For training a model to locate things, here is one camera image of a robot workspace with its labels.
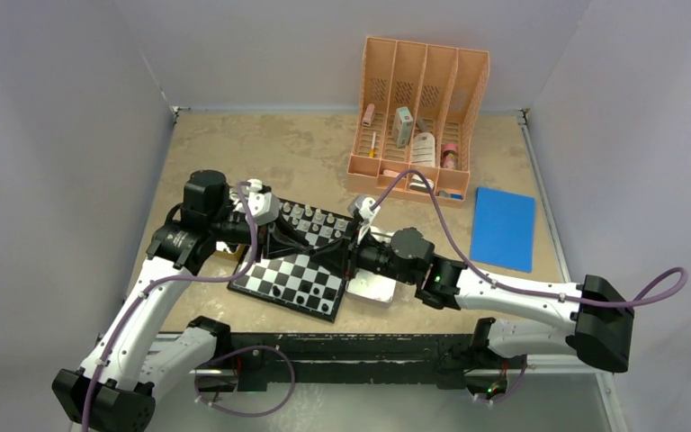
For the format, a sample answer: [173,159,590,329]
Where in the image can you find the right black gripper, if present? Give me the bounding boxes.
[310,220,417,285]

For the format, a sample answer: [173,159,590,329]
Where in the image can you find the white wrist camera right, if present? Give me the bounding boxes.
[348,194,380,243]

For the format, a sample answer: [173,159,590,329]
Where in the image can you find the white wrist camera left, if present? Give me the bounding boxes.
[238,178,281,226]

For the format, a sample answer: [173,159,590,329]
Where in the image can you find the pink eraser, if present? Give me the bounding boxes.
[381,169,400,178]

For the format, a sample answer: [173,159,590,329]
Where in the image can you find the pink tape roll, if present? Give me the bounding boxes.
[440,142,459,170]

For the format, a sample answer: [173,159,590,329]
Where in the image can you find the pink small tube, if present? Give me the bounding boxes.
[361,103,375,127]

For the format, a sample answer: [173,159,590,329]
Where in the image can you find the white green small box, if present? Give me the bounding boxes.
[391,106,414,149]

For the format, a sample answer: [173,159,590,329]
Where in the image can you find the black white chess board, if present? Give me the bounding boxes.
[228,199,351,322]

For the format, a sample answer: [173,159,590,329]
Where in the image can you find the white striped bottle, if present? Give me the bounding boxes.
[409,132,437,167]

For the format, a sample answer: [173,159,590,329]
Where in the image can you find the blue notebook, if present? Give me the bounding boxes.
[470,186,536,273]

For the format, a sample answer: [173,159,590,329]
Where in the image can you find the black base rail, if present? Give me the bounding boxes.
[174,330,528,395]

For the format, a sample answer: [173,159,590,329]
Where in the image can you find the yellow white pen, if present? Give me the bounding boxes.
[369,131,377,158]

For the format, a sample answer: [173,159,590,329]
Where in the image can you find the empty metal tin lid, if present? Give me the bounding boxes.
[344,224,408,309]

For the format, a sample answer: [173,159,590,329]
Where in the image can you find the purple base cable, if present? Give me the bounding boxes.
[193,344,296,419]

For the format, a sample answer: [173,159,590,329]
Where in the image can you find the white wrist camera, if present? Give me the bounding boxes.
[348,194,380,243]
[238,178,281,226]

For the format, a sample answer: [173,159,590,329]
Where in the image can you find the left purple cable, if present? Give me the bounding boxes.
[80,181,262,432]

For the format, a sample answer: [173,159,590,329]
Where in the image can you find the metal tin with black pieces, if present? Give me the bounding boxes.
[215,241,247,262]

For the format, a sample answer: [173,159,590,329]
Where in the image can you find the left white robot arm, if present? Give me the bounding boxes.
[51,170,292,431]

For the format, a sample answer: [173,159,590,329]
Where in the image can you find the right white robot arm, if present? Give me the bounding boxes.
[310,228,634,373]

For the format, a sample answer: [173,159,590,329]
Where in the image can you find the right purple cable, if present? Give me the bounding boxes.
[369,169,689,310]

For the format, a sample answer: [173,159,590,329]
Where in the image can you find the peach plastic desk organizer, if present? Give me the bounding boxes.
[346,37,490,208]

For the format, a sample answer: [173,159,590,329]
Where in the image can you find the white stapler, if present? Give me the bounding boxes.
[408,175,435,194]

